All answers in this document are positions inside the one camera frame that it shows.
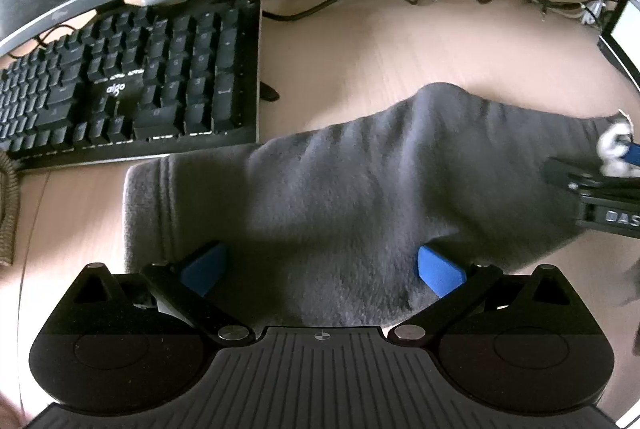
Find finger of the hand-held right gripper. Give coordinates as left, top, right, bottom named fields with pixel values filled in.
left=612, top=136, right=640, bottom=170
left=544, top=155, right=640, bottom=202

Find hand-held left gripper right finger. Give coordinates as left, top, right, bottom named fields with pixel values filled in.
left=387, top=245, right=581, bottom=346

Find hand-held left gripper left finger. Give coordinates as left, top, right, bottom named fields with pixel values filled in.
left=65, top=242, right=256, bottom=346

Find grey sock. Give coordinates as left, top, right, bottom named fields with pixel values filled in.
left=122, top=81, right=622, bottom=330

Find flat monitor with white screen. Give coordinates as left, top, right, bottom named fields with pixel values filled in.
left=597, top=0, right=640, bottom=90

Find black mechanical keyboard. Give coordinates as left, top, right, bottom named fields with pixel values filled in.
left=0, top=0, right=281, bottom=172

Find beige striped garment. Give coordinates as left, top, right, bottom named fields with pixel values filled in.
left=0, top=151, right=22, bottom=266

